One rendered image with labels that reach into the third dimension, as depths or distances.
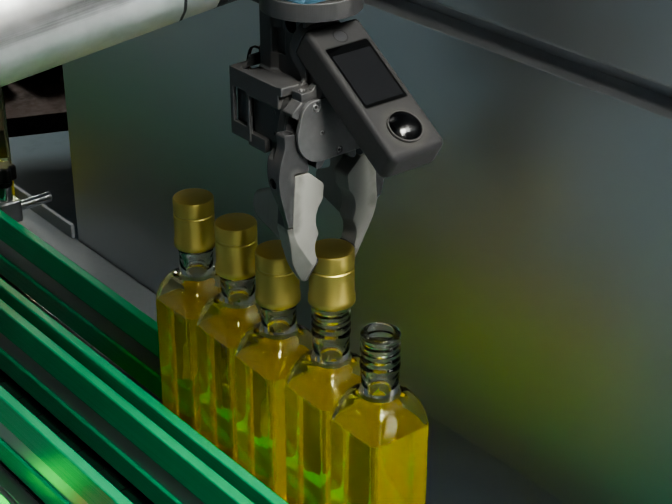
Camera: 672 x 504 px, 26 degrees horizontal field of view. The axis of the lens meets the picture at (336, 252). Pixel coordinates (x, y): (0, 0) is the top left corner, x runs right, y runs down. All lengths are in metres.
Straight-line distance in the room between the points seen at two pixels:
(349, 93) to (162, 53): 0.54
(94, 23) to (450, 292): 0.50
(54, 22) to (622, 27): 0.40
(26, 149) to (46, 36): 3.49
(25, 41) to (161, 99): 0.77
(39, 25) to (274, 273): 0.42
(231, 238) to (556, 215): 0.26
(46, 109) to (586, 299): 2.67
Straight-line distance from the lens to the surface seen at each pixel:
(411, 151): 0.95
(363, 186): 1.05
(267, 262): 1.10
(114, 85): 1.58
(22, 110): 3.62
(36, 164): 4.13
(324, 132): 1.00
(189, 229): 1.19
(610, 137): 0.99
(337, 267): 1.05
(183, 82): 1.46
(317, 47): 0.98
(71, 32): 0.75
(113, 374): 1.34
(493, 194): 1.09
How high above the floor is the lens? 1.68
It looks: 28 degrees down
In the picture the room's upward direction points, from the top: straight up
